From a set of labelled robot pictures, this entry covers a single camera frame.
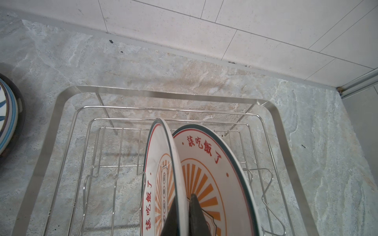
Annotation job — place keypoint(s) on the blue striped white plate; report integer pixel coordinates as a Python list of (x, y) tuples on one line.
[(4, 107)]

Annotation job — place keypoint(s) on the strawberry pattern white plate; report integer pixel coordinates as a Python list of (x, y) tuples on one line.
[(12, 118)]

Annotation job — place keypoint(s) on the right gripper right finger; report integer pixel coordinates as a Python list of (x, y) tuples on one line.
[(197, 223)]

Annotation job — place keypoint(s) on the metal wire dish rack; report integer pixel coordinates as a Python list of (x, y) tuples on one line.
[(110, 128)]

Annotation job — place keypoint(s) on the black rimmed mirror plate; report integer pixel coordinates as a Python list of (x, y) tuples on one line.
[(20, 122)]

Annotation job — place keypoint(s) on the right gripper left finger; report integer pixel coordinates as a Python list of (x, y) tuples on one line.
[(170, 227)]

